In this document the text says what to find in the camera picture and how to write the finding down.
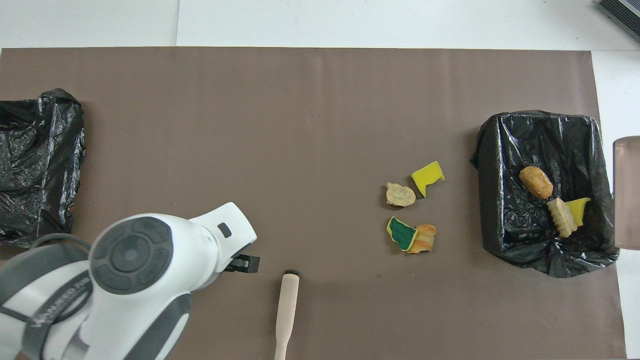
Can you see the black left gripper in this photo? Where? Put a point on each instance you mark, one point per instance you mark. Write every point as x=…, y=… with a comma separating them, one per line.
x=245, y=263

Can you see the pink hand brush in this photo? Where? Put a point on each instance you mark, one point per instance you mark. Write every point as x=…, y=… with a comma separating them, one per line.
x=287, y=310

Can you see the green and yellow sponge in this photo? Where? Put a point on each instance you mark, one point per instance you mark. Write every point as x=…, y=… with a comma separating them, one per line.
x=402, y=234

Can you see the tan flaky pastry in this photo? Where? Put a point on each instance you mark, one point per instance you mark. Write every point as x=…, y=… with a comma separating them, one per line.
x=400, y=195

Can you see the orange croissant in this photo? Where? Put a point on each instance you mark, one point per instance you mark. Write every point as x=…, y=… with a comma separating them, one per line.
x=426, y=237

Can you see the large yellow sponge piece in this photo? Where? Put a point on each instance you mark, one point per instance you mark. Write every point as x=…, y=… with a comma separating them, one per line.
x=426, y=176

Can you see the brown bread roll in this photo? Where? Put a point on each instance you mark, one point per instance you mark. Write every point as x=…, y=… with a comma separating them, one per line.
x=536, y=182

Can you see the pale ridged pastry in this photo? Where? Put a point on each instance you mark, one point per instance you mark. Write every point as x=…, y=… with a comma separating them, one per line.
x=562, y=217

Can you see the small yellow sponge piece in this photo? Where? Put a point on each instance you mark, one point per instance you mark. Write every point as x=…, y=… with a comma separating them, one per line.
x=580, y=207

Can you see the pink plastic dustpan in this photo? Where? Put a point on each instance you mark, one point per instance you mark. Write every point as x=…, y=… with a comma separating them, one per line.
x=627, y=195

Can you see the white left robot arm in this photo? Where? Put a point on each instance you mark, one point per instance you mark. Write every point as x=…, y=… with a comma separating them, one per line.
x=140, y=280

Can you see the crumpled black bag covered bin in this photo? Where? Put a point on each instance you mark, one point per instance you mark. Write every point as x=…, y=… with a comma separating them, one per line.
x=40, y=150

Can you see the open bin with black liner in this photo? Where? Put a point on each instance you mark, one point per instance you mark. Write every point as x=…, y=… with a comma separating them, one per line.
x=505, y=150

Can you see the brown paper table mat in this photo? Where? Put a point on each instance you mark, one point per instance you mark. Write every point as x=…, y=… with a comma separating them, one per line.
x=300, y=100

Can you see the dark ribbed device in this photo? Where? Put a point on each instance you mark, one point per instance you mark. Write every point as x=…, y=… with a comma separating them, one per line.
x=625, y=12

